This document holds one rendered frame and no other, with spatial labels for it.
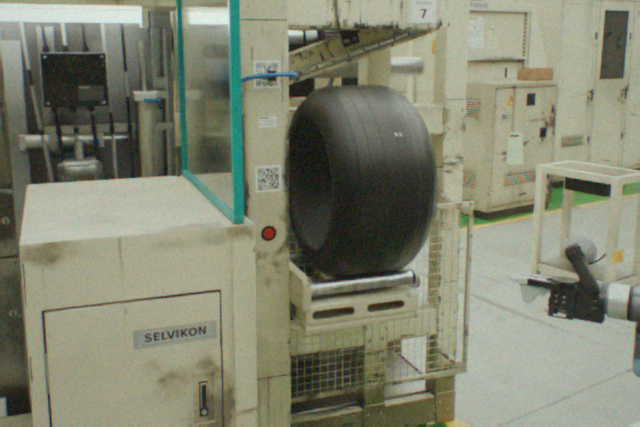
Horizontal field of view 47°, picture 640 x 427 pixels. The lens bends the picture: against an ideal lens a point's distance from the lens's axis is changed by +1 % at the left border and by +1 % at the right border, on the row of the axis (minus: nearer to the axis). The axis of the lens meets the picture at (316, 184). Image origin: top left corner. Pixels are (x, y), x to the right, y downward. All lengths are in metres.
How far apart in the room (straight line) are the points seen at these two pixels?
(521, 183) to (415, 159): 5.10
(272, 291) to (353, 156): 0.48
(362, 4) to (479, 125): 4.45
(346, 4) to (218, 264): 1.24
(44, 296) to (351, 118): 1.00
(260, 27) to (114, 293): 0.94
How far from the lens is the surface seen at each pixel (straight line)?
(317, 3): 2.33
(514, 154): 6.93
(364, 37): 2.54
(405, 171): 1.97
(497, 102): 6.67
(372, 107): 2.03
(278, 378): 2.23
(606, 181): 4.76
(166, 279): 1.33
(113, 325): 1.34
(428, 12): 2.49
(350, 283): 2.12
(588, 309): 1.71
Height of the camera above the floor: 1.59
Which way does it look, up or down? 11 degrees down
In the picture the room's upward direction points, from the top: straight up
